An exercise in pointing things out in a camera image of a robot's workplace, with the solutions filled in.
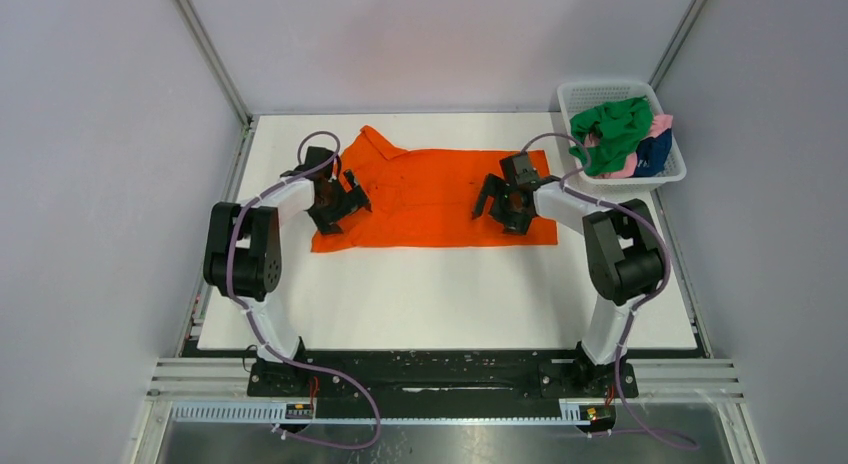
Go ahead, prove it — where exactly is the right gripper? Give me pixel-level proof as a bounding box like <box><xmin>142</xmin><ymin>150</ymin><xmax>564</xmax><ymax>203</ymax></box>
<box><xmin>472</xmin><ymin>173</ymin><xmax>533</xmax><ymax>237</ymax></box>

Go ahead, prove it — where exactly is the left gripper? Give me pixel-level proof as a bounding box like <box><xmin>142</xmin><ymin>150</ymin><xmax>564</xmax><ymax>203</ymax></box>
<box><xmin>308</xmin><ymin>170</ymin><xmax>370</xmax><ymax>235</ymax></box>

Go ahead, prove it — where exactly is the orange t-shirt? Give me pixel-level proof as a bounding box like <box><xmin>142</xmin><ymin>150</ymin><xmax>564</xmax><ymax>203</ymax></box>
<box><xmin>311</xmin><ymin>126</ymin><xmax>558</xmax><ymax>253</ymax></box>

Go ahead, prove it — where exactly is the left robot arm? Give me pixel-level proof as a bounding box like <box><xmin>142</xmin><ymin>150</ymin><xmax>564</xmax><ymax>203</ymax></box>
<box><xmin>203</xmin><ymin>146</ymin><xmax>371</xmax><ymax>395</ymax></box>

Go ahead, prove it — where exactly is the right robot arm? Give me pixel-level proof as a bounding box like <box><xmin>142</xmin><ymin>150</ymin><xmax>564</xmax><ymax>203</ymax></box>
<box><xmin>472</xmin><ymin>152</ymin><xmax>671</xmax><ymax>396</ymax></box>

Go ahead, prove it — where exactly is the white plastic basket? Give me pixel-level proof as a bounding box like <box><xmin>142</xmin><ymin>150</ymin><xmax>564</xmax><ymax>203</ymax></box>
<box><xmin>557</xmin><ymin>79</ymin><xmax>686</xmax><ymax>193</ymax></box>

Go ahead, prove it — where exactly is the green t-shirt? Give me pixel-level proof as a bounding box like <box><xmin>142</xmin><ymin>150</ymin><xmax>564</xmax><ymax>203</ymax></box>
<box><xmin>569</xmin><ymin>95</ymin><xmax>654</xmax><ymax>178</ymax></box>

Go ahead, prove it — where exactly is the navy blue t-shirt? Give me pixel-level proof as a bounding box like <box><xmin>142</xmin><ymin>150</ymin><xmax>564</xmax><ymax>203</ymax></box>
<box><xmin>633</xmin><ymin>128</ymin><xmax>673</xmax><ymax>178</ymax></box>

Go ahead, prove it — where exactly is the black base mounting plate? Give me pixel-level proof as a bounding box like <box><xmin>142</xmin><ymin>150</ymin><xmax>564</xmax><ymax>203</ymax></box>
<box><xmin>247</xmin><ymin>350</ymin><xmax>639</xmax><ymax>419</ymax></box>

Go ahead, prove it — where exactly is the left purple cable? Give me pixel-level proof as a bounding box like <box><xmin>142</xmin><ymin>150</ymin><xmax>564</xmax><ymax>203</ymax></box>
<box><xmin>225</xmin><ymin>130</ymin><xmax>384</xmax><ymax>452</ymax></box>

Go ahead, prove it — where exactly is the purple cable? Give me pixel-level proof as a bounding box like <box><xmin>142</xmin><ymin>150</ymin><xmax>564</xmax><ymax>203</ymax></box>
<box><xmin>520</xmin><ymin>131</ymin><xmax>701</xmax><ymax>453</ymax></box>
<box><xmin>225</xmin><ymin>130</ymin><xmax>384</xmax><ymax>452</ymax></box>

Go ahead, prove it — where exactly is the white cable duct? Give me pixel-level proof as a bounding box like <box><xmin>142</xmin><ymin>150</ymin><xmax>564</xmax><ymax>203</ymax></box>
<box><xmin>170</xmin><ymin>401</ymin><xmax>591</xmax><ymax>426</ymax></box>

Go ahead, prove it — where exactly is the aluminium frame rail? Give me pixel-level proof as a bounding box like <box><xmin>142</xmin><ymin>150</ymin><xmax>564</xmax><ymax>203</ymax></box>
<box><xmin>148</xmin><ymin>358</ymin><xmax>745</xmax><ymax>403</ymax></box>

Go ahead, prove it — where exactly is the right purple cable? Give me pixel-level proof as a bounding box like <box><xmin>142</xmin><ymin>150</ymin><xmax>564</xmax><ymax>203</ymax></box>
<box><xmin>520</xmin><ymin>131</ymin><xmax>701</xmax><ymax>453</ymax></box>

